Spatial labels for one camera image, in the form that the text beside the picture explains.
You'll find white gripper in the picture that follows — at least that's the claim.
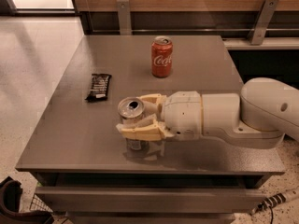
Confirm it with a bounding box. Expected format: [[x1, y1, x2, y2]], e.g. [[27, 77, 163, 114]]
[[116, 91, 202, 141]]

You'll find silver redbull can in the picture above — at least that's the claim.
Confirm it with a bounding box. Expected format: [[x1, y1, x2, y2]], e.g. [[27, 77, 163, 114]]
[[118, 97, 147, 151]]

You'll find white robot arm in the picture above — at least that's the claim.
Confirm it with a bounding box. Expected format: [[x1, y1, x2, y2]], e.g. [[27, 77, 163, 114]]
[[117, 77, 299, 149]]

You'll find red coca-cola can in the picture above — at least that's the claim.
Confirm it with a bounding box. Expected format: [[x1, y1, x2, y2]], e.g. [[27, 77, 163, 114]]
[[151, 35, 173, 77]]

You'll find black candy bar wrapper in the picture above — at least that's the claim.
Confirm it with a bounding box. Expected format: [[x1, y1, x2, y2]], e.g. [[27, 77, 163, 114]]
[[86, 74, 112, 102]]

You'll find grey cabinet drawer front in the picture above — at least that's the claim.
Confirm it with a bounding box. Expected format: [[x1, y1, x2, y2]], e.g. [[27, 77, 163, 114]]
[[36, 187, 263, 213]]

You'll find left metal bracket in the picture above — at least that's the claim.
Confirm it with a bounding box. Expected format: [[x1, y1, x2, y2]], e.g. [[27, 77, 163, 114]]
[[117, 0, 132, 35]]

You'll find metal bracket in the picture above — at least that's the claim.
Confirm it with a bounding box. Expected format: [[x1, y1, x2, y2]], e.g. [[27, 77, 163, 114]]
[[117, 0, 132, 35], [248, 0, 279, 46]]

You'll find right metal bracket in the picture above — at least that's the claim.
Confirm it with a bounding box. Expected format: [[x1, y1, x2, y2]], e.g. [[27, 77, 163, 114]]
[[248, 0, 279, 46]]

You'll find striped cable on floor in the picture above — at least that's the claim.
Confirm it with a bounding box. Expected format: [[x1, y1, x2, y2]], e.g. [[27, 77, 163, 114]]
[[250, 189, 299, 216]]

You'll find wire basket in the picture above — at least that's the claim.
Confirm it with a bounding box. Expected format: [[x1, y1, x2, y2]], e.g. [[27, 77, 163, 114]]
[[29, 195, 51, 212]]

